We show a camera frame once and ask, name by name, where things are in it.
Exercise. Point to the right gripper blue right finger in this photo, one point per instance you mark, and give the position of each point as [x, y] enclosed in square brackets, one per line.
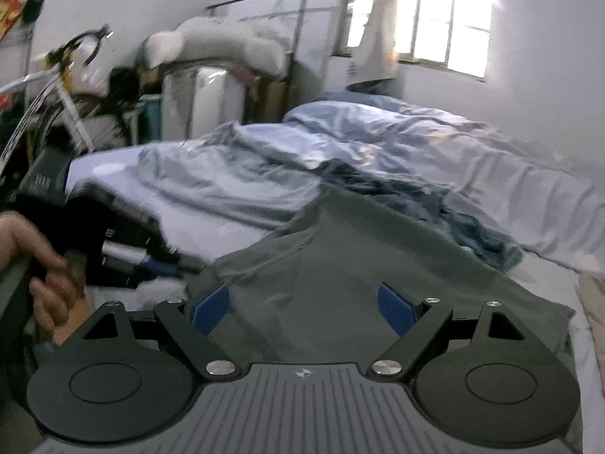
[422, 329]

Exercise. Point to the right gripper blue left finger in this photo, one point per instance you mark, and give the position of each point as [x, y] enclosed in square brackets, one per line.
[185, 330]

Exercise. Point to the dark grey t-shirt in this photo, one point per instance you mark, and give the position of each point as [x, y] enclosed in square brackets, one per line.
[307, 292]

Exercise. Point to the blue t-shirt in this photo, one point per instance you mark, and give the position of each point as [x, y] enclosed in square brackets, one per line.
[435, 205]

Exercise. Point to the black metal clothes rack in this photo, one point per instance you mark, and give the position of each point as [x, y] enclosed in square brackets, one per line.
[289, 24]

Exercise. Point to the person's left hand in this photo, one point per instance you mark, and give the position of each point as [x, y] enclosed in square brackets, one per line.
[60, 305]

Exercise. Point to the light grey-blue garment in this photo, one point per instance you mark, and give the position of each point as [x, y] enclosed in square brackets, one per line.
[221, 174]

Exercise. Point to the white plastic storage bag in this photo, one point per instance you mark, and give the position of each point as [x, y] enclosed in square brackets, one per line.
[198, 99]

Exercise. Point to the light blue duvet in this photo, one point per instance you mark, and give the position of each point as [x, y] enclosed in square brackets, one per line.
[544, 206]

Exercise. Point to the beige garment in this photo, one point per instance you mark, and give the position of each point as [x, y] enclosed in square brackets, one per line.
[591, 295]

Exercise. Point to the white bicycle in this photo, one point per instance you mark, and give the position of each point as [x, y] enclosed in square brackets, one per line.
[76, 123]

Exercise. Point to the white quilted bedding roll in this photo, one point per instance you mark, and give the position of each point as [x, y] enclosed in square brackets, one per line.
[263, 45]

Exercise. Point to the white patterned curtain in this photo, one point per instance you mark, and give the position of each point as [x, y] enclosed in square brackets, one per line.
[375, 60]

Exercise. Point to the window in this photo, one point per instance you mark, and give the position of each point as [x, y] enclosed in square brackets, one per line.
[445, 34]

